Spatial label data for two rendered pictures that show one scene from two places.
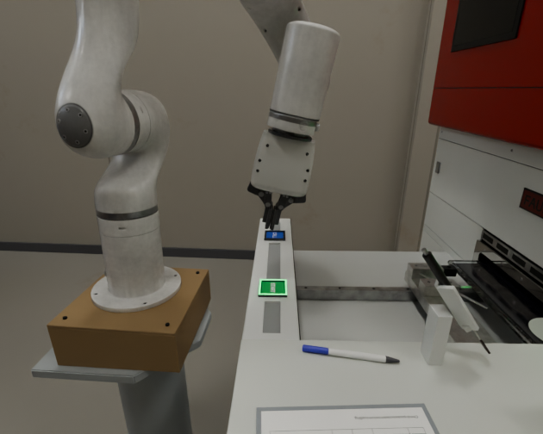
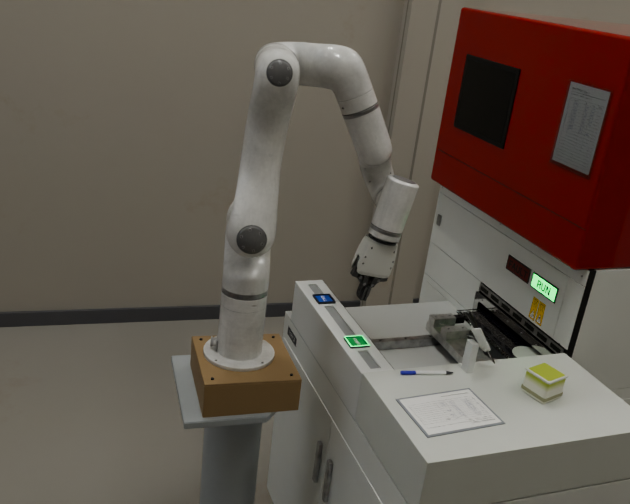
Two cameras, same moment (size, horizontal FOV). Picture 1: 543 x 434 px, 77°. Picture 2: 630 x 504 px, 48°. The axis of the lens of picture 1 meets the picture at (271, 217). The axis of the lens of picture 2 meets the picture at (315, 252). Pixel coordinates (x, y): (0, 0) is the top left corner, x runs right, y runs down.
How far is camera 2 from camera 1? 1.32 m
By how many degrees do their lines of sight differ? 22
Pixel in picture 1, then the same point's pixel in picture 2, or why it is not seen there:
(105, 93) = (273, 217)
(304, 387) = (412, 389)
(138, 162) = not seen: hidden behind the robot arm
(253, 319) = (359, 362)
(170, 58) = (50, 20)
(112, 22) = (276, 168)
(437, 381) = (472, 379)
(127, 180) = (257, 269)
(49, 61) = not seen: outside the picture
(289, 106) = (390, 227)
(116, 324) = (255, 378)
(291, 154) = (385, 253)
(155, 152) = not seen: hidden behind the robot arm
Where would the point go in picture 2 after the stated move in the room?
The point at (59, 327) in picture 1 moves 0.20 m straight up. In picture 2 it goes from (214, 385) to (219, 313)
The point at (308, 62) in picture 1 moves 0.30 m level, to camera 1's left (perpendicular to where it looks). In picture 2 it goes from (404, 204) to (289, 206)
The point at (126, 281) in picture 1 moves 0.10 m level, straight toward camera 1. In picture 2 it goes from (247, 346) to (274, 363)
